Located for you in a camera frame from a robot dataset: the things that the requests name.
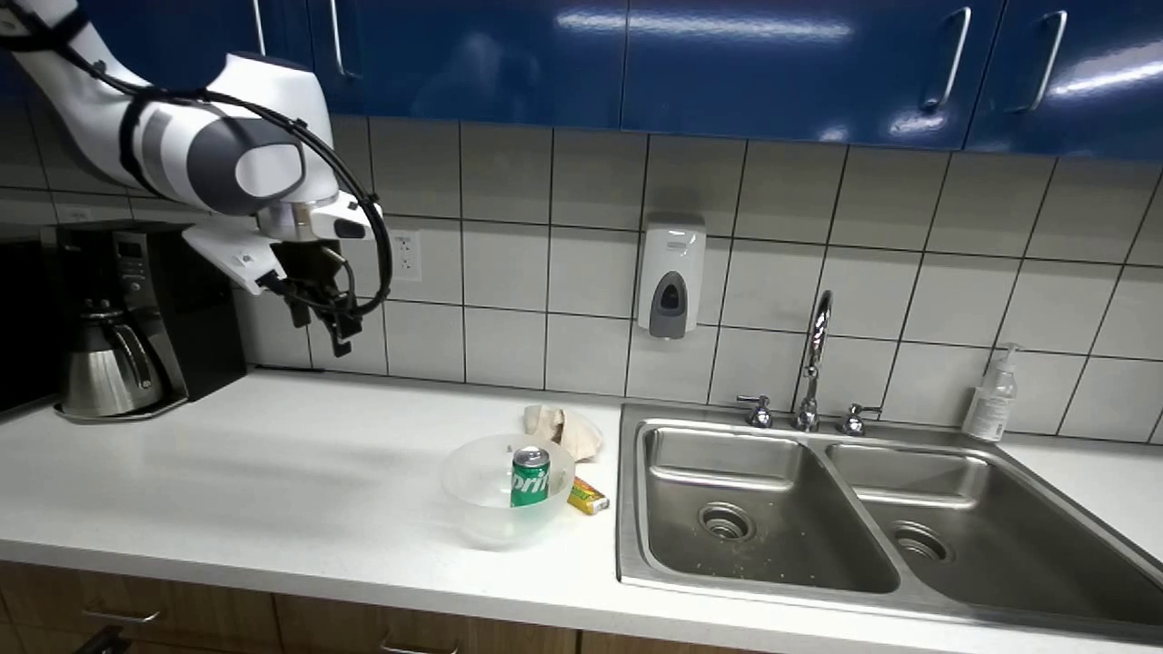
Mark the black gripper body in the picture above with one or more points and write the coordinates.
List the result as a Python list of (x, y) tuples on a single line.
[(316, 277)]

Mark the green soda can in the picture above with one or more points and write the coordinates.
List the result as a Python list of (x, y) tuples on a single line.
[(527, 479)]

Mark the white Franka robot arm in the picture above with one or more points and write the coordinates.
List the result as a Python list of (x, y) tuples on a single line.
[(193, 148)]

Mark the clear plastic bowl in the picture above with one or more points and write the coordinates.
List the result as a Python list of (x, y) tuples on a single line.
[(476, 502)]

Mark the black coffee maker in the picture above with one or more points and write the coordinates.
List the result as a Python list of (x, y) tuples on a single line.
[(200, 320)]

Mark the steel coffee carafe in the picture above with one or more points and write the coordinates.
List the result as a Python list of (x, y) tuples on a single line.
[(106, 365)]

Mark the beige crumpled cloth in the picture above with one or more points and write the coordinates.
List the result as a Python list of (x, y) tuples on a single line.
[(569, 432)]

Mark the black appliance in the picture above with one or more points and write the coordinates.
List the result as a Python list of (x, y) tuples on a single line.
[(26, 328)]

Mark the yellow small box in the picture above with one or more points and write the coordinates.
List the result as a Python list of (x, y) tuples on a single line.
[(591, 496)]

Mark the wooden base cabinet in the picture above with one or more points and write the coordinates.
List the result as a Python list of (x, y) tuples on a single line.
[(242, 611)]

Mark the blue upper cabinet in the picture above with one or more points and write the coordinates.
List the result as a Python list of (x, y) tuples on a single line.
[(679, 67)]

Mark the chrome faucet knob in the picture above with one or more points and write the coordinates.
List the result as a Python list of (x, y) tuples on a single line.
[(854, 420), (757, 412)]

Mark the stainless double sink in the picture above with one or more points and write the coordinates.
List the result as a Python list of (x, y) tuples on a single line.
[(774, 512)]

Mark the chrome sink faucet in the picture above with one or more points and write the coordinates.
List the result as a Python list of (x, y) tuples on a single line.
[(813, 359)]

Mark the clear soap bottle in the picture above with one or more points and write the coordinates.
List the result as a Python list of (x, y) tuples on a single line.
[(989, 401)]

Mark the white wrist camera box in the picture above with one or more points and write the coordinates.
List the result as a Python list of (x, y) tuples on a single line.
[(236, 255)]

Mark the white wall power outlet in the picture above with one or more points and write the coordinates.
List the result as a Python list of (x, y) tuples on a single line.
[(405, 259)]

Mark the white wall soap dispenser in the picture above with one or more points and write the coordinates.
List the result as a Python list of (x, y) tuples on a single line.
[(670, 277)]

